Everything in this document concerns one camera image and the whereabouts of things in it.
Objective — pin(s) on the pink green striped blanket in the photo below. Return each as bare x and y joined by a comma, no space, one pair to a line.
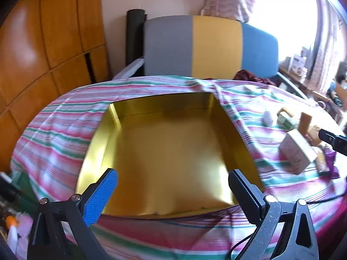
67,130

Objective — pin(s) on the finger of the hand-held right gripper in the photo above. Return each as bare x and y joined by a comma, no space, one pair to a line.
334,140

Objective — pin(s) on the white carton box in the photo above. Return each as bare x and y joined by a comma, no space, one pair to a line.
295,151

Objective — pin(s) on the wooden side table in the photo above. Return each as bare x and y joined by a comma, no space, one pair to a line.
301,82

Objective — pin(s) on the pink cloth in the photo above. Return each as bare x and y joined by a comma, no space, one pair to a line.
23,224

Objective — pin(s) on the dark red cloth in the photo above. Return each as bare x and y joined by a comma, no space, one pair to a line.
250,77

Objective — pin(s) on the yellow sponge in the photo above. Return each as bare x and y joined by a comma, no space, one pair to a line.
321,161

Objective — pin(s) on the gold tin box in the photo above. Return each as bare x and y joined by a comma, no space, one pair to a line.
168,154

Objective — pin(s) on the black rolled mat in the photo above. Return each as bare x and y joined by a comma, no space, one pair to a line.
135,38

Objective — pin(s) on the grey yellow blue sofa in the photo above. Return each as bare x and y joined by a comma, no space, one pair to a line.
168,46

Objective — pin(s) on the white box with blue print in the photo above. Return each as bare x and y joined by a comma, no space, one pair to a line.
296,62

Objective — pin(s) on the purple packet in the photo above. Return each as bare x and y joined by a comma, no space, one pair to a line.
332,163

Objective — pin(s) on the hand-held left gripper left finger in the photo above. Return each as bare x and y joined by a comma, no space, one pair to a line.
100,195

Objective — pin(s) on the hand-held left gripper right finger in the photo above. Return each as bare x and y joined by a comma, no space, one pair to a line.
245,195

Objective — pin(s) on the white foam piece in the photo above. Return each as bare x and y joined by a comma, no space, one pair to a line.
130,70

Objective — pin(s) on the wooden wardrobe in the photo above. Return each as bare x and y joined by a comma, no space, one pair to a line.
40,32

